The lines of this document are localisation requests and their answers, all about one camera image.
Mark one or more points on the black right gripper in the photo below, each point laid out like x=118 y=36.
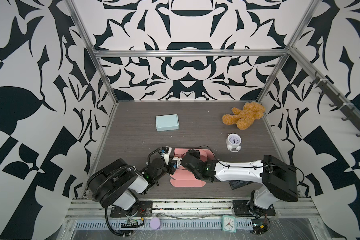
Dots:
x=196 y=154

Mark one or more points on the pink paper box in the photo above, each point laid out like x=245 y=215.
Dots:
x=182 y=178

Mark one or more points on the light blue paper box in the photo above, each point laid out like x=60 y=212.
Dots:
x=167 y=123

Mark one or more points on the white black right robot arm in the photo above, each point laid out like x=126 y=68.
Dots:
x=279 y=180

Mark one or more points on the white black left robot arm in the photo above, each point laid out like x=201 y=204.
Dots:
x=117 y=184

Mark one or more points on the black remote control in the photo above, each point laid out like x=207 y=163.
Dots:
x=235 y=184

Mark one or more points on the white alarm clock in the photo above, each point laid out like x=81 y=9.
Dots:
x=233 y=143

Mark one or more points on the purple round disc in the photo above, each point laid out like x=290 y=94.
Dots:
x=155 y=223

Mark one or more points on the teal square clock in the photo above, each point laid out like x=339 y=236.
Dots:
x=229 y=224

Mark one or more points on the small electronics board left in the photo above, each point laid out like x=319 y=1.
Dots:
x=130 y=223

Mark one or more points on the brown teddy bear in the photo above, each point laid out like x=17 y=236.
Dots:
x=244 y=118

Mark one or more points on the green circuit board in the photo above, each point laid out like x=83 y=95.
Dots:
x=259 y=227

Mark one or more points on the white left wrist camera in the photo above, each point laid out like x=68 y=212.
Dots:
x=166 y=154

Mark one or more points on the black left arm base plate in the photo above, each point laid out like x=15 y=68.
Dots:
x=142 y=208

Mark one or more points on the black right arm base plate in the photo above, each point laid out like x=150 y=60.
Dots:
x=247 y=208

